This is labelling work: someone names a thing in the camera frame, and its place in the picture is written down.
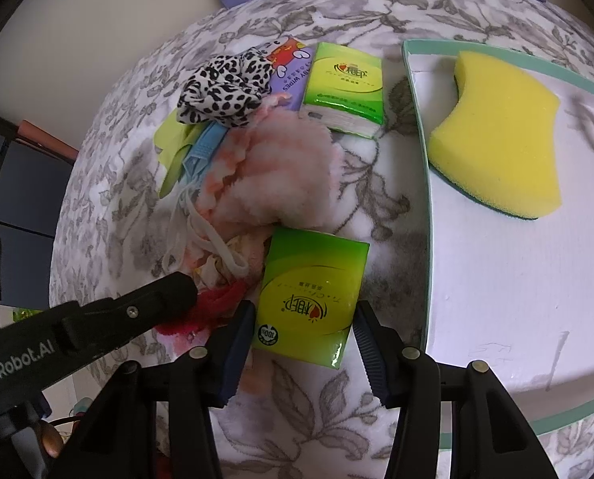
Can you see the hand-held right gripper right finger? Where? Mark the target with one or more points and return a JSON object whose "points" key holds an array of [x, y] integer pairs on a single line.
{"points": [[372, 354]]}

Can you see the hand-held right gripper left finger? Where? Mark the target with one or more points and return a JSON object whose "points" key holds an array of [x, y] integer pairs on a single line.
{"points": [[237, 354]]}

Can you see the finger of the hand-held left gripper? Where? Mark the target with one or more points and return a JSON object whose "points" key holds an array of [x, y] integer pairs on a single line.
{"points": [[147, 304]]}

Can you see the green tissue pack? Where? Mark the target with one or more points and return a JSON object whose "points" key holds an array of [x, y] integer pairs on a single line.
{"points": [[342, 85], [307, 289]]}

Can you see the white box with teal rim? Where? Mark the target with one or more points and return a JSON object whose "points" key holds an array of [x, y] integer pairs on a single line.
{"points": [[501, 284]]}

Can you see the blue face mask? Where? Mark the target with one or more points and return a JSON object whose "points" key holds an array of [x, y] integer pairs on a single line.
{"points": [[202, 152]]}

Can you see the leopard print cloth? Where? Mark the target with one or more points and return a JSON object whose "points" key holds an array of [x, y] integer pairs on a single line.
{"points": [[222, 90]]}

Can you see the yellow-green leopard print item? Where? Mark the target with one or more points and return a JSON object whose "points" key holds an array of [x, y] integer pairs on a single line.
{"points": [[501, 134]]}

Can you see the purple wipes pack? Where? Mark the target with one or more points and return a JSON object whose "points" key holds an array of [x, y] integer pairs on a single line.
{"points": [[289, 67]]}

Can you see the red fluffy cloth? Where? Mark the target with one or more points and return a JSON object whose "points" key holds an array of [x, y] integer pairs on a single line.
{"points": [[212, 309]]}

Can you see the white face mask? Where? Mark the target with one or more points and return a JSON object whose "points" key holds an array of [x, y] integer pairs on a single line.
{"points": [[204, 232]]}

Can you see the pink patterned cloth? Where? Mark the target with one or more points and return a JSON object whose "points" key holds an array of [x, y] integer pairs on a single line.
{"points": [[232, 254]]}

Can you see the floral blanket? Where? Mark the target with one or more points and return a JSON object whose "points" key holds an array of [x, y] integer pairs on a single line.
{"points": [[377, 199]]}

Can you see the yellow-green cloth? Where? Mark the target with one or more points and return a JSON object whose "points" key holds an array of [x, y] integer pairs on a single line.
{"points": [[170, 139]]}

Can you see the dark cabinet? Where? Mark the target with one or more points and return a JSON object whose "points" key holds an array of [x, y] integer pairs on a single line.
{"points": [[17, 184]]}

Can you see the pink fluffy bath pouf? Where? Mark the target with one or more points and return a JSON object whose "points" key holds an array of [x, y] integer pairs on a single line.
{"points": [[277, 169]]}

